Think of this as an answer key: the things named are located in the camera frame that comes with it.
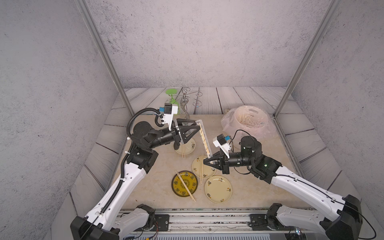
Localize cream floral plate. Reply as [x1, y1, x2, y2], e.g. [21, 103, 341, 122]
[192, 156, 216, 179]
[205, 175, 233, 204]

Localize white bucket with pink bag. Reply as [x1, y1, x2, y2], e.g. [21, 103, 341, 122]
[221, 106, 278, 142]

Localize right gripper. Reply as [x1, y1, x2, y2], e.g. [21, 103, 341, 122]
[204, 150, 255, 176]

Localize cream floral plate front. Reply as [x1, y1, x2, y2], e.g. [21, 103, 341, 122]
[205, 175, 233, 204]

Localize silver metal hook stand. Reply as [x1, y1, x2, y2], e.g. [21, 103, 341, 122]
[179, 87, 203, 120]

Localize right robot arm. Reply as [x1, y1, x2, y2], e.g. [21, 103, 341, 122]
[204, 135, 363, 240]

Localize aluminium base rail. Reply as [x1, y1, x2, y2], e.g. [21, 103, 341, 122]
[79, 209, 346, 240]

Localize yellow patterned plate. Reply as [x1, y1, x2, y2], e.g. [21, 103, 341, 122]
[172, 171, 198, 197]

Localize disposable chopsticks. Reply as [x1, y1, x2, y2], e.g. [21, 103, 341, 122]
[181, 145, 186, 159]

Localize aluminium frame post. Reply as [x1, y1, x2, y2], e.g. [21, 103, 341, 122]
[273, 0, 342, 119]
[75, 0, 134, 117]

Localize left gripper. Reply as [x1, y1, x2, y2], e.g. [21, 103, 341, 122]
[146, 120, 198, 152]

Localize cream plate with black spot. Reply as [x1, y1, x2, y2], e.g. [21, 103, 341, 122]
[176, 138, 196, 155]

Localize right aluminium frame post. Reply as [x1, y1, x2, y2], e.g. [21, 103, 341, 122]
[273, 0, 342, 119]

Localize left aluminium frame post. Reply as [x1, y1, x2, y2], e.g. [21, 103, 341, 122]
[75, 0, 134, 117]

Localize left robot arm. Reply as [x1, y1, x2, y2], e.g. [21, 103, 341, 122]
[70, 117, 203, 240]

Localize green plastic spoon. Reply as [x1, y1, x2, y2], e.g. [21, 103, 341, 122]
[166, 89, 180, 107]

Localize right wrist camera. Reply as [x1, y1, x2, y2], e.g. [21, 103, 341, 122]
[213, 134, 231, 158]

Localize cream floral plate middle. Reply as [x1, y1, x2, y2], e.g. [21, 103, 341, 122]
[192, 156, 216, 179]

